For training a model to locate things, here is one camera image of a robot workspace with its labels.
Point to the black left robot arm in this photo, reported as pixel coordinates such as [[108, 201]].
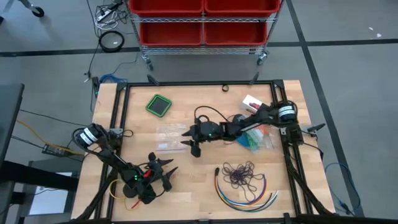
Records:
[[109, 155]]

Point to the green square collapsible container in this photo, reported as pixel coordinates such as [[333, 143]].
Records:
[[158, 105]]

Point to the black power brick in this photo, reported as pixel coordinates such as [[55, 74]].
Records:
[[53, 150]]

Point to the clear plastic bag pile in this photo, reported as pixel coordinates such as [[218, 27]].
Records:
[[171, 137]]

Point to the black desk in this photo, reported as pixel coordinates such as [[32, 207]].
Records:
[[9, 118]]

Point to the coloured tube bundle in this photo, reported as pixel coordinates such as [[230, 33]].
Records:
[[248, 208]]

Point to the black rolling workbench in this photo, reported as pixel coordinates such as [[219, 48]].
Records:
[[38, 12]]

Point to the white power strip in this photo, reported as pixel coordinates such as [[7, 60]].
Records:
[[102, 15]]

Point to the white box hot dog print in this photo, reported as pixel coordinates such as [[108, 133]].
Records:
[[248, 102]]

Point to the small black tape roll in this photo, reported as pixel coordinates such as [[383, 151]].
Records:
[[223, 88]]

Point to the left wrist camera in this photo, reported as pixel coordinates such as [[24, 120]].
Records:
[[148, 197]]

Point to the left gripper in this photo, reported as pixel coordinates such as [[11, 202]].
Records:
[[154, 175]]

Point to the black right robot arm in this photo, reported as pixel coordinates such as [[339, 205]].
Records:
[[264, 118]]

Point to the small black device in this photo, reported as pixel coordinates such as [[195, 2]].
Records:
[[95, 84]]

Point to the dark brown rubber band pile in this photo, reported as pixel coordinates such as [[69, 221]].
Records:
[[239, 174]]

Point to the black aluminium table frame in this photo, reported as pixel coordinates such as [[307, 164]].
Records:
[[199, 83]]

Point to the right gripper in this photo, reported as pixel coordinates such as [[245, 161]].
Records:
[[208, 132]]

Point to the red plastic bin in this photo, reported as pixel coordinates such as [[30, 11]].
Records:
[[171, 32], [234, 32], [168, 6], [242, 6]]

